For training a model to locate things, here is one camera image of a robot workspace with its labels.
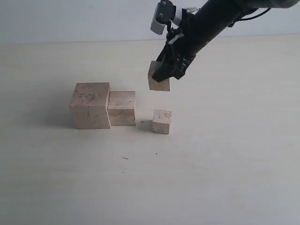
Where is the smallest wooden cube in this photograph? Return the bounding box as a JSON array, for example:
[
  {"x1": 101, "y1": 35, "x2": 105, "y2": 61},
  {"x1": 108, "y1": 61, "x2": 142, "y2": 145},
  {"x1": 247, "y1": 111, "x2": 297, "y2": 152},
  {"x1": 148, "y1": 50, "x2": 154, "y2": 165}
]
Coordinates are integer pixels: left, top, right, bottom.
[{"x1": 152, "y1": 110, "x2": 172, "y2": 135}]

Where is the third largest wooden cube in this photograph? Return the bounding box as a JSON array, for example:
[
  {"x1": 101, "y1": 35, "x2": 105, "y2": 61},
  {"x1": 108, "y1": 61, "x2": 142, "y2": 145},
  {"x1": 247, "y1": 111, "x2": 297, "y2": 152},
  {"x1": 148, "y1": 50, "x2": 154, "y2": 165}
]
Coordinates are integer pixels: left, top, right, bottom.
[{"x1": 148, "y1": 61, "x2": 171, "y2": 91}]

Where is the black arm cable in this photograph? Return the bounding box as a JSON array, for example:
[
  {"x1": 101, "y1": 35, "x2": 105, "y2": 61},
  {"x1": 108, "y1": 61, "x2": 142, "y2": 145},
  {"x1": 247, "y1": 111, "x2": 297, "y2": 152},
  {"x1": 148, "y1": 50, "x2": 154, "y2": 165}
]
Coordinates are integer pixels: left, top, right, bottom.
[{"x1": 228, "y1": 8, "x2": 272, "y2": 28}]

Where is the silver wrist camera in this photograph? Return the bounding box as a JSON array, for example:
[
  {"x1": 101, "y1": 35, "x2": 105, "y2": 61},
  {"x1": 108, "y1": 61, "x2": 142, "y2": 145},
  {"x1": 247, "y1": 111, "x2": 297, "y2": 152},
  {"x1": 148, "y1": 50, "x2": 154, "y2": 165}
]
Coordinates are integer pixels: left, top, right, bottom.
[{"x1": 150, "y1": 0, "x2": 188, "y2": 35}]

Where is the second largest wooden cube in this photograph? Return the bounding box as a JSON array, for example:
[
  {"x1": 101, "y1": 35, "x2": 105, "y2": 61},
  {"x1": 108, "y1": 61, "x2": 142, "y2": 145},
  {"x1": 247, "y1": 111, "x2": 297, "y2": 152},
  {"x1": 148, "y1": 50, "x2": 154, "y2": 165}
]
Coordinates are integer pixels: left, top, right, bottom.
[{"x1": 108, "y1": 91, "x2": 135, "y2": 126}]

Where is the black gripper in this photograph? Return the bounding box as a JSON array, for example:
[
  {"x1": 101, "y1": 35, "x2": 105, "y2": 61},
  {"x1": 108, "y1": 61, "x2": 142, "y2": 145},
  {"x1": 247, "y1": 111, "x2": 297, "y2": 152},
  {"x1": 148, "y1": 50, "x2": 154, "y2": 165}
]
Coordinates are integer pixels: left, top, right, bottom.
[{"x1": 152, "y1": 0, "x2": 243, "y2": 83}]

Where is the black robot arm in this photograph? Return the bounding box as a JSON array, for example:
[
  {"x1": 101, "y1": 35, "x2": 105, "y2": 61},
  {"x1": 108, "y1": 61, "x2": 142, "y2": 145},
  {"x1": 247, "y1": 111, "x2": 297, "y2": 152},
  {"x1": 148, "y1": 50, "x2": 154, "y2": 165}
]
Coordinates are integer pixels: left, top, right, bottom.
[{"x1": 150, "y1": 0, "x2": 298, "y2": 83}]

